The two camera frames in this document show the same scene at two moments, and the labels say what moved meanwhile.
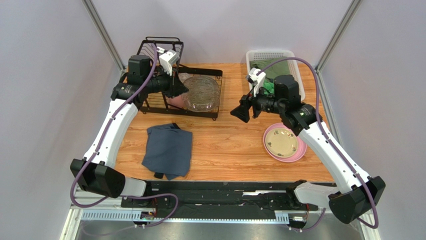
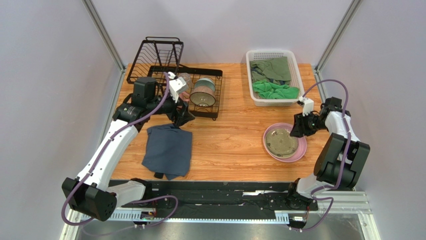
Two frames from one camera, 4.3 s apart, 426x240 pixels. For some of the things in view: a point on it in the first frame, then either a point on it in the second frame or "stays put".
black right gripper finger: [242, 111] → [298, 130]
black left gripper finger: [177, 87] → [185, 116]
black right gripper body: [250, 107] → [300, 124]
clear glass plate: [203, 95] → [280, 144]
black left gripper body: [161, 83] → [169, 108]
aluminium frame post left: [95, 16] stays put
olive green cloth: [280, 68] stays put
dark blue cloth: [168, 151] stays put
